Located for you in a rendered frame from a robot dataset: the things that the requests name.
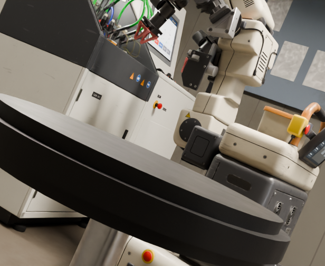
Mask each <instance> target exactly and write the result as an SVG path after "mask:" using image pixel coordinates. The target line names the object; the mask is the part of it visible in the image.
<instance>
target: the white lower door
mask: <svg viewBox="0 0 325 266"><path fill-rule="evenodd" d="M145 103H146V102H145V101H143V100H141V99H139V98H138V97H136V96H134V95H133V94H131V93H128V92H127V91H125V90H123V89H121V88H120V87H118V86H116V85H114V84H112V83H111V82H109V81H107V80H105V79H103V78H101V77H99V76H98V75H96V74H94V73H92V72H90V71H88V72H87V75H86V77H85V79H84V82H83V84H82V86H81V88H80V91H79V93H78V95H77V97H76V100H75V102H74V104H73V106H72V109H71V111H70V113H69V115H68V116H69V117H72V118H74V119H77V120H79V121H81V122H84V123H86V124H89V125H92V126H94V127H96V128H99V129H101V130H104V131H106V132H108V133H111V134H113V135H115V136H118V137H120V138H122V139H125V140H127V141H128V140H129V138H130V136H131V134H132V132H133V129H134V127H135V125H136V123H137V120H138V118H139V116H140V114H141V111H142V109H143V107H144V105H145ZM26 211H56V212H75V211H74V210H72V209H70V208H68V207H66V206H64V205H62V204H60V203H58V202H57V201H55V200H53V199H51V198H49V197H47V196H45V195H43V194H41V193H40V192H38V191H36V190H35V192H34V194H33V197H32V199H31V201H30V203H29V205H28V208H27V210H26Z"/></svg>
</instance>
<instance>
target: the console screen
mask: <svg viewBox="0 0 325 266"><path fill-rule="evenodd" d="M151 9H152V12H153V15H154V14H155V13H156V12H157V11H158V10H157V9H156V8H155V7H154V6H153V5H152V8H151ZM179 21H180V20H179V19H178V17H177V16H176V15H175V14H173V15H172V16H171V17H170V18H169V19H168V20H167V22H166V23H165V24H164V25H163V26H162V27H161V28H160V30H161V32H162V33H163V34H162V35H160V34H158V36H159V38H158V39H156V40H152V41H149V42H146V43H147V46H148V49H149V51H151V52H152V53H153V54H154V55H155V56H157V57H158V58H160V59H161V60H162V61H163V62H164V63H166V64H167V65H168V66H169V67H170V66H171V61H172V58H173V52H174V47H175V42H176V37H177V32H178V27H179ZM151 37H152V35H151V34H150V33H149V34H148V35H147V36H146V38H145V40H146V39H148V38H151Z"/></svg>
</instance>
